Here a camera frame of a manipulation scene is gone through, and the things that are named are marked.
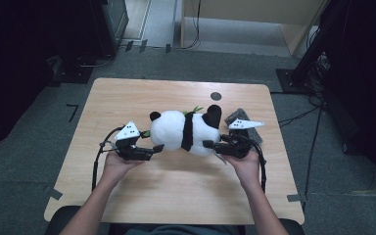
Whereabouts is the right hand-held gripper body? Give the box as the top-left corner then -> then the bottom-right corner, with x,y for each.
221,118 -> 265,160

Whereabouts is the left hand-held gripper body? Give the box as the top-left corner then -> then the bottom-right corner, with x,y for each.
115,120 -> 154,162

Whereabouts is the black and white panda plush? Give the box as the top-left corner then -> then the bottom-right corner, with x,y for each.
140,104 -> 223,157

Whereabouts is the grey furry plush toy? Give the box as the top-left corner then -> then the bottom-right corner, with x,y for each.
224,107 -> 263,146

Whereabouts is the person's right hand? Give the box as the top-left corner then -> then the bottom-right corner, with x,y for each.
223,151 -> 262,192

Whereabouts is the person's left hand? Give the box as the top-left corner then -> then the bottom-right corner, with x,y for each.
101,152 -> 145,190

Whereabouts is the grey floor tape strip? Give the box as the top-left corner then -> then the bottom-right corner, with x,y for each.
287,194 -> 307,203
43,185 -> 64,201

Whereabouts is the person's dark clothing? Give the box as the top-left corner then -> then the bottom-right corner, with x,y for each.
107,223 -> 246,235

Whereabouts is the black metal stand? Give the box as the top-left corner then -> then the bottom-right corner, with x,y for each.
275,0 -> 344,96

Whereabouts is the light wooden cabinet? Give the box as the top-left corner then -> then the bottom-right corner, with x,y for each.
179,0 -> 327,57

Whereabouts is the right hand-held gripper black cable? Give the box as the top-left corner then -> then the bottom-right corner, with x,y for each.
241,135 -> 268,194

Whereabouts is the hand-held gripper black cable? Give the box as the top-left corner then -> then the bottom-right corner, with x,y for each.
91,125 -> 125,192
241,135 -> 268,194

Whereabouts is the left hand-held gripper black cable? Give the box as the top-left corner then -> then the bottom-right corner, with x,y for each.
91,125 -> 125,192

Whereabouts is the long black floor cable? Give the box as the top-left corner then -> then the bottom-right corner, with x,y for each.
278,104 -> 324,210

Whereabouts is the coiled black floor cable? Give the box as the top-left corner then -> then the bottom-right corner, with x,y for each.
76,53 -> 116,69

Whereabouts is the black stand base plate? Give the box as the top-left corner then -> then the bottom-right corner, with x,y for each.
47,55 -> 94,87

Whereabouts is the hanging black cable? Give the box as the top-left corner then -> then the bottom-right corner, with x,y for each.
180,0 -> 202,50

